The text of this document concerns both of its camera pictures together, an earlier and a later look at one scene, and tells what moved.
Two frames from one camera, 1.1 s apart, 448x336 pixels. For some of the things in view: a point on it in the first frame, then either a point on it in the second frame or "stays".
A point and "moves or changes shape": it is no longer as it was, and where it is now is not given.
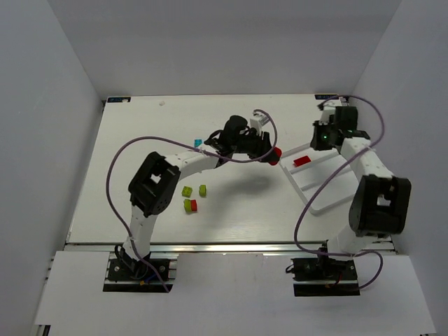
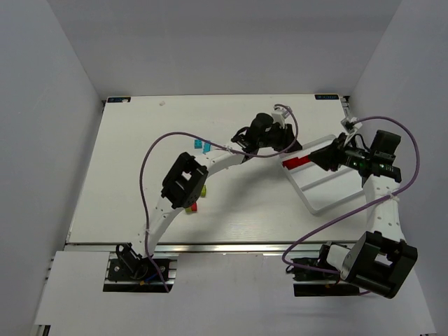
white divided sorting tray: (324, 178) stays
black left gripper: (262, 145) -> (286, 136)
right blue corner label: (326, 96) stays
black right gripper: (318, 138) -> (338, 154)
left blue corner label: (127, 99) stays
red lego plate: (302, 161) moves or changes shape
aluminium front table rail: (234, 248) stays
